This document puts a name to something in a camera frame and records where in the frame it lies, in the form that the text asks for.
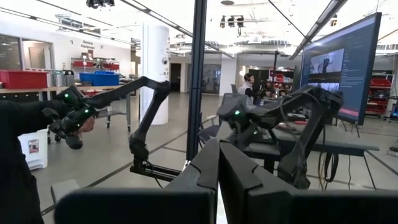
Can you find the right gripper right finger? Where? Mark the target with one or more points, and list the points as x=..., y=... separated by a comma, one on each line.
x=280, y=208

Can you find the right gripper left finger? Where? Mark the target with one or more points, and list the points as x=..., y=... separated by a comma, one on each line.
x=155, y=208

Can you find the grey table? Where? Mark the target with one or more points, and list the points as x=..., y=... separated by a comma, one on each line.
x=326, y=137

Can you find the grey padded armrest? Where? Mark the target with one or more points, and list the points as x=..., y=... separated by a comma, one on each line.
x=63, y=189

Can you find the person's hand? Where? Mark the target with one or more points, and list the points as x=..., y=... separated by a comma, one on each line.
x=88, y=126

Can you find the person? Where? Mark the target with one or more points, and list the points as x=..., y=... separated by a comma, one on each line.
x=248, y=90
x=18, y=155

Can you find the white round pillar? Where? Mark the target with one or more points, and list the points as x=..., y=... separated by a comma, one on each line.
x=154, y=77

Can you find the blue storage bin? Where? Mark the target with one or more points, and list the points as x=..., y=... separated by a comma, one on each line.
x=99, y=79

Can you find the wooden workbench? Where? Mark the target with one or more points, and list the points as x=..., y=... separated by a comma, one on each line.
x=62, y=88

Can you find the large blue screen monitor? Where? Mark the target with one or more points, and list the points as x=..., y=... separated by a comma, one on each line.
x=339, y=68

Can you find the red shelving unit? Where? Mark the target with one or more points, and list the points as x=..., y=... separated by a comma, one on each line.
x=379, y=93

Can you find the grey storage bin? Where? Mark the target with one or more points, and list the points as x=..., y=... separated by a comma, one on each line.
x=59, y=79

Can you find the red storage bin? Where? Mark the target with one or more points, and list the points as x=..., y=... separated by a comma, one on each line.
x=23, y=79

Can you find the black ceiling spotlights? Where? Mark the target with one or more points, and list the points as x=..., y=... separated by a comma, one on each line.
x=231, y=21

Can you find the black ceiling device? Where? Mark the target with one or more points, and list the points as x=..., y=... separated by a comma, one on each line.
x=100, y=3

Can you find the black aluminium frame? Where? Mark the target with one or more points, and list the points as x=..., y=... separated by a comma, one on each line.
x=196, y=77

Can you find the red wall shelf bins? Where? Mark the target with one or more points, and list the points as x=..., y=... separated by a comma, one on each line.
x=82, y=63

